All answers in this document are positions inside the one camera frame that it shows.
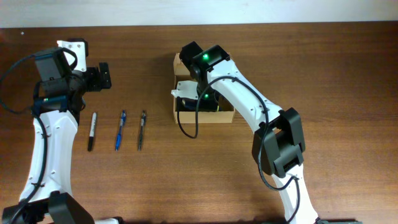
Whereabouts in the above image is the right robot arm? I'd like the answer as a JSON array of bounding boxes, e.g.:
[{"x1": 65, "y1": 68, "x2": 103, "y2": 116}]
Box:
[{"x1": 172, "y1": 42, "x2": 320, "y2": 223}]

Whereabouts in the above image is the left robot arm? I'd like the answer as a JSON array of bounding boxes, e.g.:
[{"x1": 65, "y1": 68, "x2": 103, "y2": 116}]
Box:
[{"x1": 1, "y1": 38, "x2": 111, "y2": 224}]

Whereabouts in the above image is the open cardboard box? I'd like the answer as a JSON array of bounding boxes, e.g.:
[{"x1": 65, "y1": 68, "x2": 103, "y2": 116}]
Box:
[{"x1": 172, "y1": 53, "x2": 236, "y2": 124}]

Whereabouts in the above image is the black white marker pen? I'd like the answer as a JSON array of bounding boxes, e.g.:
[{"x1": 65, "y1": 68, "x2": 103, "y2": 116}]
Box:
[{"x1": 88, "y1": 112, "x2": 97, "y2": 152}]

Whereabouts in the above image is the black ballpoint pen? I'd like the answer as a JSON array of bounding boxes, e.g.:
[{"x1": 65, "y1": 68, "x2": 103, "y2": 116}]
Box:
[{"x1": 137, "y1": 110, "x2": 146, "y2": 152}]

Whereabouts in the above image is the blue ballpoint pen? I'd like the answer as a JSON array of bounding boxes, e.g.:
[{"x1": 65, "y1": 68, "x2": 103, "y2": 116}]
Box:
[{"x1": 115, "y1": 110, "x2": 126, "y2": 151}]

